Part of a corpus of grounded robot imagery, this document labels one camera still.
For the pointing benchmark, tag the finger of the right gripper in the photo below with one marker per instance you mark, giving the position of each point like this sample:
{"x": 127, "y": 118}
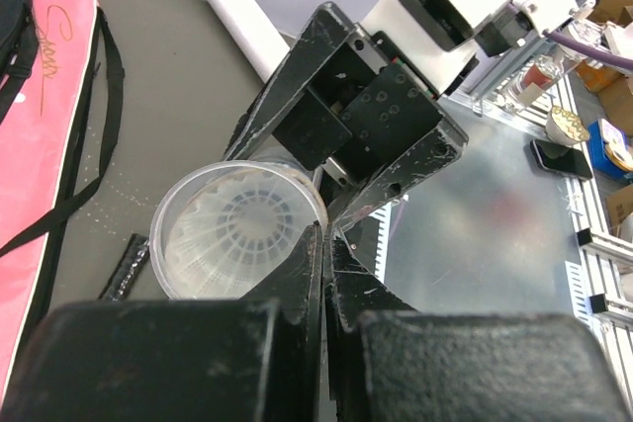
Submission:
{"x": 324, "y": 34}
{"x": 439, "y": 148}

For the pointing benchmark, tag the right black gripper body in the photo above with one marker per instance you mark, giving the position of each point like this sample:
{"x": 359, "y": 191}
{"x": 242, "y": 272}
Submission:
{"x": 360, "y": 118}

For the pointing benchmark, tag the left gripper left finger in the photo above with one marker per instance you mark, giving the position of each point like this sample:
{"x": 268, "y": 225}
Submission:
{"x": 255, "y": 358}

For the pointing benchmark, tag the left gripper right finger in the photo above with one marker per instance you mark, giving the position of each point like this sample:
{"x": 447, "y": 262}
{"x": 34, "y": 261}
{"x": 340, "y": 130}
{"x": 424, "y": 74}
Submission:
{"x": 390, "y": 362}

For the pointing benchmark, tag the white shuttlecock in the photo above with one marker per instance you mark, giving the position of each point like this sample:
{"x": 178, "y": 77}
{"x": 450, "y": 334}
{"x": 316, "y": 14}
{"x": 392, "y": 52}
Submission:
{"x": 233, "y": 234}

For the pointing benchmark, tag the white shuttlecock tube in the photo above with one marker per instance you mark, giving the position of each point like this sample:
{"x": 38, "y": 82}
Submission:
{"x": 254, "y": 33}
{"x": 274, "y": 159}

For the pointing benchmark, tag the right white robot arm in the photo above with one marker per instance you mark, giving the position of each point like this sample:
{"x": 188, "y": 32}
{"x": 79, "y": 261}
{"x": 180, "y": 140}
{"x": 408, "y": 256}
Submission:
{"x": 438, "y": 39}

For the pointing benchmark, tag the black badminton racket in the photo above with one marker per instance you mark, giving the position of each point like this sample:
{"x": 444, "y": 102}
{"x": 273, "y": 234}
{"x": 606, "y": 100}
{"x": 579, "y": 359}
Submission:
{"x": 123, "y": 278}

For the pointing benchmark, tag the patterned paper cup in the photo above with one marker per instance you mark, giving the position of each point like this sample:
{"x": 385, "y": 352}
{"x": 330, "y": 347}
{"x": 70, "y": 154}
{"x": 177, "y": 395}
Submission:
{"x": 565, "y": 128}

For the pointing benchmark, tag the black smartphone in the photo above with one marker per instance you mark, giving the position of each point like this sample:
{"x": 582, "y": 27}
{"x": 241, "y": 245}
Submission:
{"x": 560, "y": 159}

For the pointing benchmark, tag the pink racket bag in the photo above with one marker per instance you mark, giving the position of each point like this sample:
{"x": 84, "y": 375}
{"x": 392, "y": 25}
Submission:
{"x": 41, "y": 146}

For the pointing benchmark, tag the black Crossway racket bag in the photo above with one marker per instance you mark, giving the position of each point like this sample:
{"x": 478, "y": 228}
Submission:
{"x": 19, "y": 48}

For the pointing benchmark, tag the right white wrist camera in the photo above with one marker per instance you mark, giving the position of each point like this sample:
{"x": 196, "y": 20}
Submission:
{"x": 509, "y": 27}

